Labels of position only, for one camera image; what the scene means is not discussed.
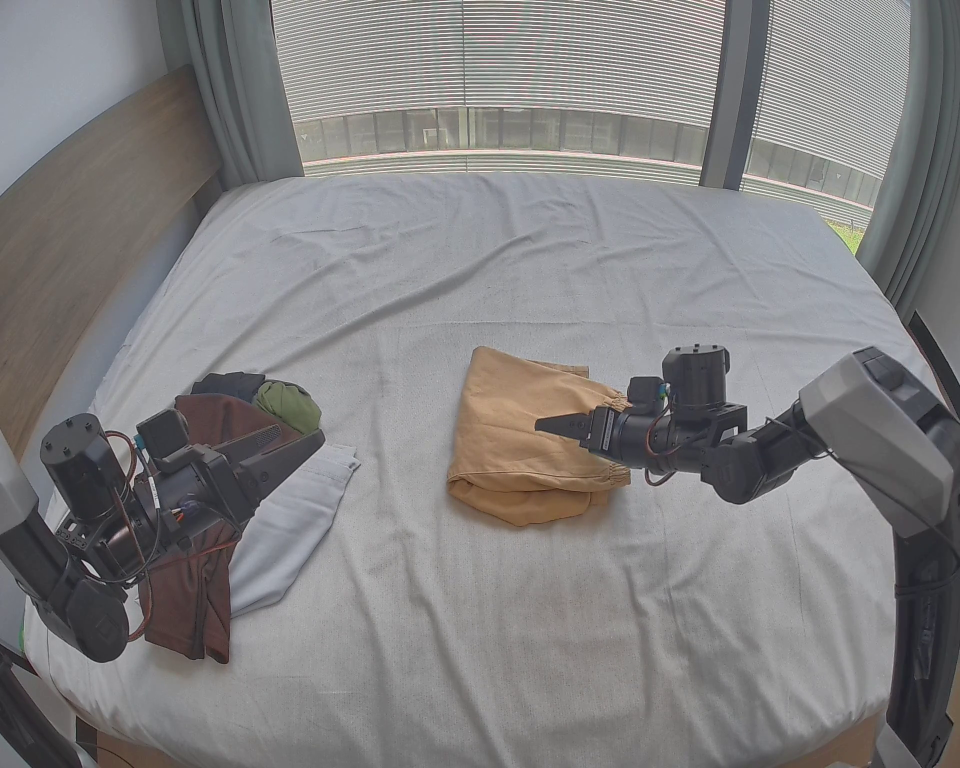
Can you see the grey-green curtain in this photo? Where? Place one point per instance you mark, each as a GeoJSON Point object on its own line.
{"type": "Point", "coordinates": [915, 187]}
{"type": "Point", "coordinates": [240, 90]}

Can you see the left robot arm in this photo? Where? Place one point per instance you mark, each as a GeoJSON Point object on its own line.
{"type": "Point", "coordinates": [82, 607]}

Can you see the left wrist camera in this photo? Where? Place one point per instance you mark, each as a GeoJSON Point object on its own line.
{"type": "Point", "coordinates": [161, 433]}

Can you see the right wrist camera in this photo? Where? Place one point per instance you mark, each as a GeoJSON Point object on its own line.
{"type": "Point", "coordinates": [645, 394]}

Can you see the tan shorts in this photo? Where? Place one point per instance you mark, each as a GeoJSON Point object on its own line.
{"type": "Point", "coordinates": [510, 450]}

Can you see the brown garment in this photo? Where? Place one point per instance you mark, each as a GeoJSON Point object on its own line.
{"type": "Point", "coordinates": [187, 600]}

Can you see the window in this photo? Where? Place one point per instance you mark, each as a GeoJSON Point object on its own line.
{"type": "Point", "coordinates": [525, 75]}

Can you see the dark grey garment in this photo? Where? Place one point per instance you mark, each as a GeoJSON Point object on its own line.
{"type": "Point", "coordinates": [225, 384]}

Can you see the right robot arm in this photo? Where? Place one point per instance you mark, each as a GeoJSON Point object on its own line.
{"type": "Point", "coordinates": [757, 457]}

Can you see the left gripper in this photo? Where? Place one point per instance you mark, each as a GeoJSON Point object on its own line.
{"type": "Point", "coordinates": [210, 491]}

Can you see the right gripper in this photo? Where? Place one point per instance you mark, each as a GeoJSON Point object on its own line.
{"type": "Point", "coordinates": [630, 439]}

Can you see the pale grey garment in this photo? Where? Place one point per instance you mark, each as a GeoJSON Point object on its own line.
{"type": "Point", "coordinates": [292, 525]}

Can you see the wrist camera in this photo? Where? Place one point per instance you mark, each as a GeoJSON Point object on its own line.
{"type": "Point", "coordinates": [645, 394]}
{"type": "Point", "coordinates": [161, 433]}

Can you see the green garment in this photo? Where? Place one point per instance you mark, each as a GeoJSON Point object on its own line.
{"type": "Point", "coordinates": [289, 409]}

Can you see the bed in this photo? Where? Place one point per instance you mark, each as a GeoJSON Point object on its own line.
{"type": "Point", "coordinates": [525, 262]}

